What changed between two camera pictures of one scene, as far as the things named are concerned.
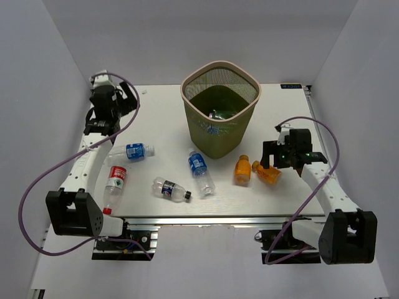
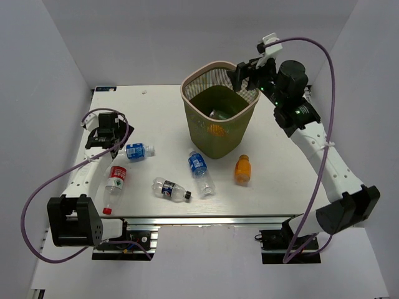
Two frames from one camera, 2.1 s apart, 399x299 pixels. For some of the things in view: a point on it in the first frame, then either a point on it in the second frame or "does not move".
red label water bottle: (113, 192) does not move
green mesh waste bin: (220, 100) does not move
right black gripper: (271, 148) to (237, 76)
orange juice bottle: (271, 175) to (216, 129)
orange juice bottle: (242, 170) does not move
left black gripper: (129, 103) to (122, 131)
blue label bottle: (198, 165) does not move
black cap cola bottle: (171, 191) does not move
